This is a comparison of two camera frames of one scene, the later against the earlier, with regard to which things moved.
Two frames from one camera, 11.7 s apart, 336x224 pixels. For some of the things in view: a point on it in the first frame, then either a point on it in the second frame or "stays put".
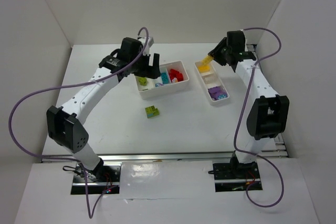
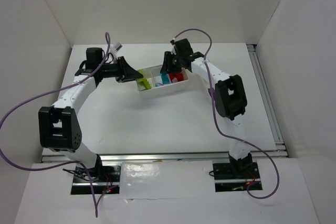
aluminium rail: x=159 y=157 stays put
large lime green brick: x=151 y=112 -> x=143 y=81
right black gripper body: x=219 y=51 -> x=170 y=62
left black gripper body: x=146 y=67 -> x=122 y=68
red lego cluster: x=175 y=74 stays put
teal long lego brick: x=165 y=78 stays put
